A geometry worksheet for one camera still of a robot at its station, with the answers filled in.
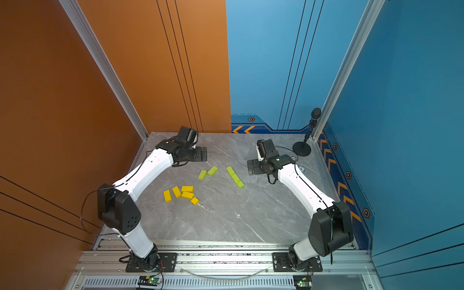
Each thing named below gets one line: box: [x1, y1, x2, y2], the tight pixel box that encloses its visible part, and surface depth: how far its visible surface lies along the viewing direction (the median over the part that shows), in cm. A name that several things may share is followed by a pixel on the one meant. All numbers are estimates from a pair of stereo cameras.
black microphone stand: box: [292, 108, 322, 157], surface depth 114 cm
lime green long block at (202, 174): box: [198, 169, 208, 181], surface depth 101 cm
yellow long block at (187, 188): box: [181, 185, 194, 193], surface depth 97 cm
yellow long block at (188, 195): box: [181, 191, 196, 200], surface depth 94 cm
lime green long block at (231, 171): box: [225, 165, 238, 179], surface depth 104 cm
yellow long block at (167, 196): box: [163, 189, 173, 203], surface depth 93 cm
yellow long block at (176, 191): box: [172, 186, 182, 199], surface depth 96 cm
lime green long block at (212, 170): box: [207, 166, 219, 176], surface depth 104 cm
